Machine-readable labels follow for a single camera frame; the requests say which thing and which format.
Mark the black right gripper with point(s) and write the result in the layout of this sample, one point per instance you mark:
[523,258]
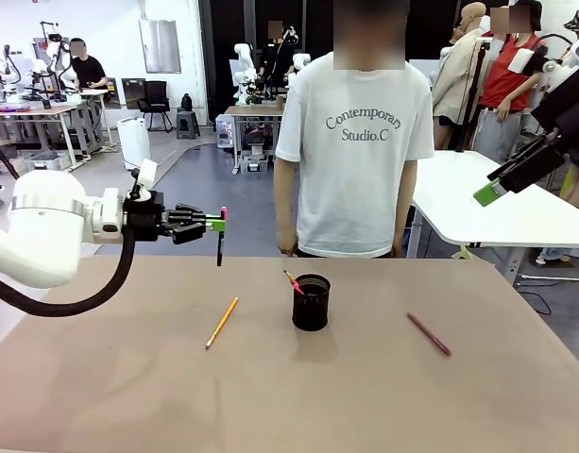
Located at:
[570,113]

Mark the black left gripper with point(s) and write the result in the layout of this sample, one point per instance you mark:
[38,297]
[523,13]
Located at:
[145,217]

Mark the black pen pink cap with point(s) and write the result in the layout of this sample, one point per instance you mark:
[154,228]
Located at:
[219,247]

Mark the yellow pencil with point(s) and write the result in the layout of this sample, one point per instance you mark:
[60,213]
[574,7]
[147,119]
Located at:
[221,323]

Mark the dark red pen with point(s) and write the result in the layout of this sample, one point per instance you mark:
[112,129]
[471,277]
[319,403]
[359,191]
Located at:
[428,333]

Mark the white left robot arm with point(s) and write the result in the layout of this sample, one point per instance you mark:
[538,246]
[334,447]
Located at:
[43,226]

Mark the person's left forearm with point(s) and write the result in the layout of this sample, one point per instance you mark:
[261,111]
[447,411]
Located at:
[408,198]

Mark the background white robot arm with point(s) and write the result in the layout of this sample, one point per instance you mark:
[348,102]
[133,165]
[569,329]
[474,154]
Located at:
[244,66]
[301,60]

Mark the black mesh pen holder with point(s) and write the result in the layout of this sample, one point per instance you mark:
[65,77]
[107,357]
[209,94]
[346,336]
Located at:
[311,307]

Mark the person's right hand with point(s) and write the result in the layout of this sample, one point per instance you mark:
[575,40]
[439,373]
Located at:
[287,245]

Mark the person's left hand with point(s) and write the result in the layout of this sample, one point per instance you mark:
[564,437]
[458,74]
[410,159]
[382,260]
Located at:
[401,245]

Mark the clear storage box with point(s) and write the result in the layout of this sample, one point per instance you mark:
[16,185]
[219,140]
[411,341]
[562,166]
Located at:
[254,163]

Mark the person in red shirt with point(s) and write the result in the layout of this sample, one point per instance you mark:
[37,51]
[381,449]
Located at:
[504,80]

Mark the white air purifier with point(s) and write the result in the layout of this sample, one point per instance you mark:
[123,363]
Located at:
[134,144]

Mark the dark grey stool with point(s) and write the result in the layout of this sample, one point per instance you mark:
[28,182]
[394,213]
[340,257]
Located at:
[188,123]

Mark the mannequin in beige jacket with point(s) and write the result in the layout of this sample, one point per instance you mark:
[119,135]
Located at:
[454,80]

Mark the black bag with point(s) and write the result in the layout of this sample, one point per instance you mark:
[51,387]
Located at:
[187,102]

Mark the background work table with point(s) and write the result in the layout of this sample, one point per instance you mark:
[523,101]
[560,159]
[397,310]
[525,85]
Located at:
[251,111]

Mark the black office chair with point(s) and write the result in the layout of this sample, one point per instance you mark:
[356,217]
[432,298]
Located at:
[154,101]

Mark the person in white t-shirt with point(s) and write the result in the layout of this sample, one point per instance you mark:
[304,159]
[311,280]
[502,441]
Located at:
[355,165]

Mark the person in black clothes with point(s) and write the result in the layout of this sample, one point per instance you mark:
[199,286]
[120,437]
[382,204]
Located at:
[272,61]

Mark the person in black t-shirt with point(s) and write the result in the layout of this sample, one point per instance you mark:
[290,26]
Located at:
[88,71]

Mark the long grey work table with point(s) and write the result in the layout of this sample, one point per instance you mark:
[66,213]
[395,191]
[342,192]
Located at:
[39,111]

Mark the black tripod leg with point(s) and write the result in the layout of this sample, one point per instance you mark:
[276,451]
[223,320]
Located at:
[3,158]

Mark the black camera tripod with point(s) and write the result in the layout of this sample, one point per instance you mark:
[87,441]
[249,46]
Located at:
[473,94]

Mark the metal wall panel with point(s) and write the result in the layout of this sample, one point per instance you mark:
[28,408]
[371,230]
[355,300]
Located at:
[160,45]

